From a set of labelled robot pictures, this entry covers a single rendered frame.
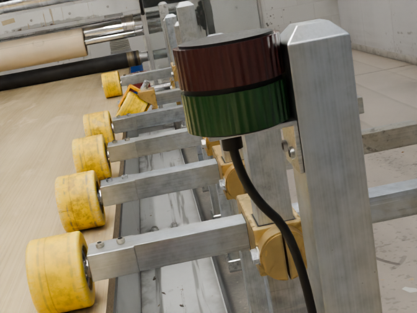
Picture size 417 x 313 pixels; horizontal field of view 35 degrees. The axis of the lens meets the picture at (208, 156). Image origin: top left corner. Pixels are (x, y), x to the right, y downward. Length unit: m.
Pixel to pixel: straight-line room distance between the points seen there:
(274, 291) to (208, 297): 0.64
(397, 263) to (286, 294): 2.12
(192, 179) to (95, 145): 0.28
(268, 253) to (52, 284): 0.22
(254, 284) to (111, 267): 0.31
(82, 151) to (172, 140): 0.16
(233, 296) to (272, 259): 0.49
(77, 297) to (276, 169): 0.24
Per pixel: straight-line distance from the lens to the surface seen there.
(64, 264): 0.68
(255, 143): 0.63
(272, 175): 0.64
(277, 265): 0.64
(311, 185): 0.38
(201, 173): 0.93
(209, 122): 0.35
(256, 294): 0.96
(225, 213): 1.17
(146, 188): 0.93
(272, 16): 9.42
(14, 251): 0.95
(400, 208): 0.73
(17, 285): 0.83
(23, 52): 2.96
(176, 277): 1.43
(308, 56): 0.37
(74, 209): 0.92
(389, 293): 2.58
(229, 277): 1.19
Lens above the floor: 1.21
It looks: 15 degrees down
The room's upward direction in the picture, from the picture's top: 10 degrees counter-clockwise
